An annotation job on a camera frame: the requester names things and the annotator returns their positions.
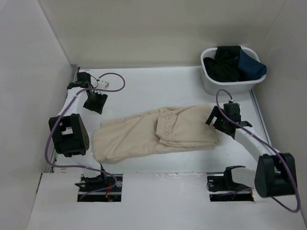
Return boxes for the beige drawstring trousers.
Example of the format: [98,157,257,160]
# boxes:
[93,104,219,163]

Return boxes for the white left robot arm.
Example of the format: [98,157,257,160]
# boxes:
[52,72,108,191]

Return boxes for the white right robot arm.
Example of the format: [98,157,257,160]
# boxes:
[205,102,297,198]

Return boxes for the black trousers in basket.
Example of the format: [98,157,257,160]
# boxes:
[203,46,242,82]

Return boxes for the navy blue trousers in basket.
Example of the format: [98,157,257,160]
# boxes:
[236,49,267,81]

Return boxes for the white plastic laundry basket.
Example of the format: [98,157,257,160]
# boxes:
[200,46,267,95]

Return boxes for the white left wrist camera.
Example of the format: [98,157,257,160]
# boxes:
[97,80,109,90]

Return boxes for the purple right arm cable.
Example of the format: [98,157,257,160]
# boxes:
[215,89,302,213]

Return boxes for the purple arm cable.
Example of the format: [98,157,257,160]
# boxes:
[215,89,302,213]
[44,72,126,201]

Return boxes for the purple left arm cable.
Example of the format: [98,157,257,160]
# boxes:
[44,72,126,201]

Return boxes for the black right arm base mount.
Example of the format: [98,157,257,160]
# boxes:
[206,165,254,202]

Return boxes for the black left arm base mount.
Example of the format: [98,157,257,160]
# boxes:
[75,174,123,203]

